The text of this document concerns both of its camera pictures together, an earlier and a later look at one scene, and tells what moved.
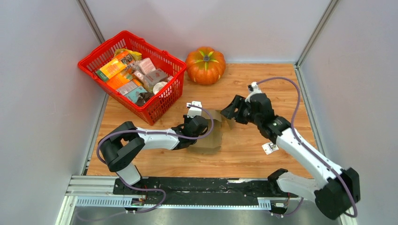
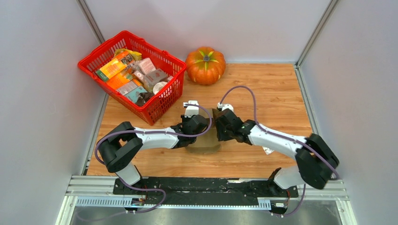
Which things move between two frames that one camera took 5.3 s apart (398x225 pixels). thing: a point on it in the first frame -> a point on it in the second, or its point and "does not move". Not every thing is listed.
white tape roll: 158,86 does not move
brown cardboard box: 212,144 does not move
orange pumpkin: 206,65 does not move
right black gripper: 238,103 -> 221,137
